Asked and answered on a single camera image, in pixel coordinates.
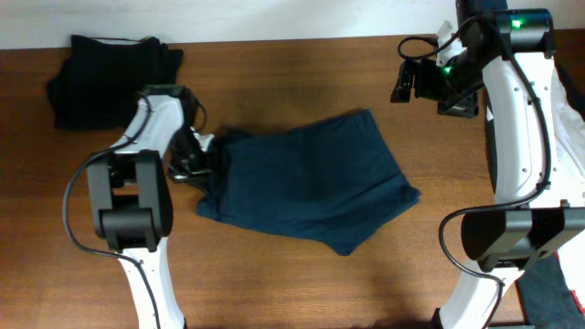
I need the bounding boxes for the navy blue shorts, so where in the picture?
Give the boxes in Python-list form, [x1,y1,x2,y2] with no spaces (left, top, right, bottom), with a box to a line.
[196,110,420,256]

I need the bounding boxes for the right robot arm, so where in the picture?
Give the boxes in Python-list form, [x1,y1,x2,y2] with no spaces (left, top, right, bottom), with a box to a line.
[391,0,584,328]

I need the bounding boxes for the folded black garment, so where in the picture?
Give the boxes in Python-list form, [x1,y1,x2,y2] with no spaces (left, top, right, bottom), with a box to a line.
[46,35,184,131]

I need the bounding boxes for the left black cable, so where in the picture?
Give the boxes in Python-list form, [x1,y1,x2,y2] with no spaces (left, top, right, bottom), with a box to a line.
[61,93,209,329]

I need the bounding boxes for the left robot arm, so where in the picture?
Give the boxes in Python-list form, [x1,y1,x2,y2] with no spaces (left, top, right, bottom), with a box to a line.
[87,85,212,329]

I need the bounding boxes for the white and red shirt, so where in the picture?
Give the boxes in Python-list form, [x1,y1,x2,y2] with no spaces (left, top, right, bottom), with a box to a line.
[552,66,584,300]

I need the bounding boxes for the dark grey garment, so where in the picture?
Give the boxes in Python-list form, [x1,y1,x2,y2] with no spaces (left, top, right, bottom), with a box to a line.
[484,58,585,329]

